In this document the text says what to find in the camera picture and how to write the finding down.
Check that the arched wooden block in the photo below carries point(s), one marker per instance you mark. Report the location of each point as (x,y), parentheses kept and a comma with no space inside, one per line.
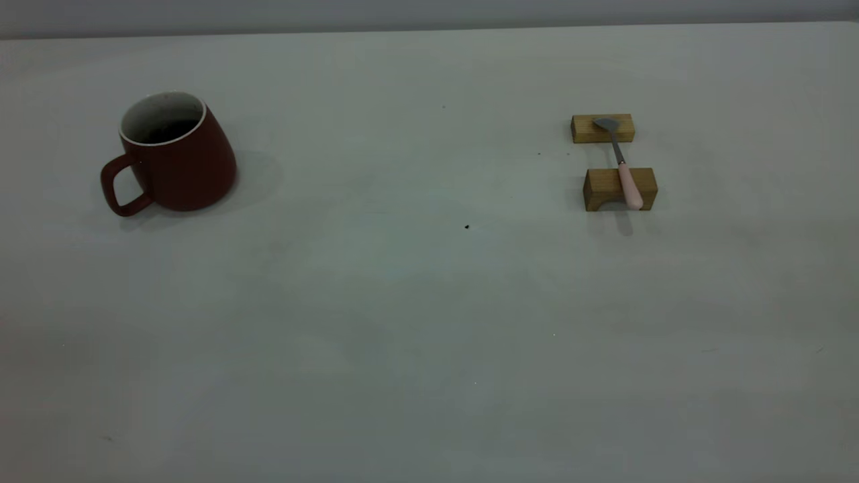
(602,182)

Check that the flat wooden block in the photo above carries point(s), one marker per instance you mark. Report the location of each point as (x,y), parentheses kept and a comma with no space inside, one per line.
(584,129)

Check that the red ceramic mug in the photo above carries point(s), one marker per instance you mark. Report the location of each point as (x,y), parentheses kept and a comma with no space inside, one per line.
(184,171)

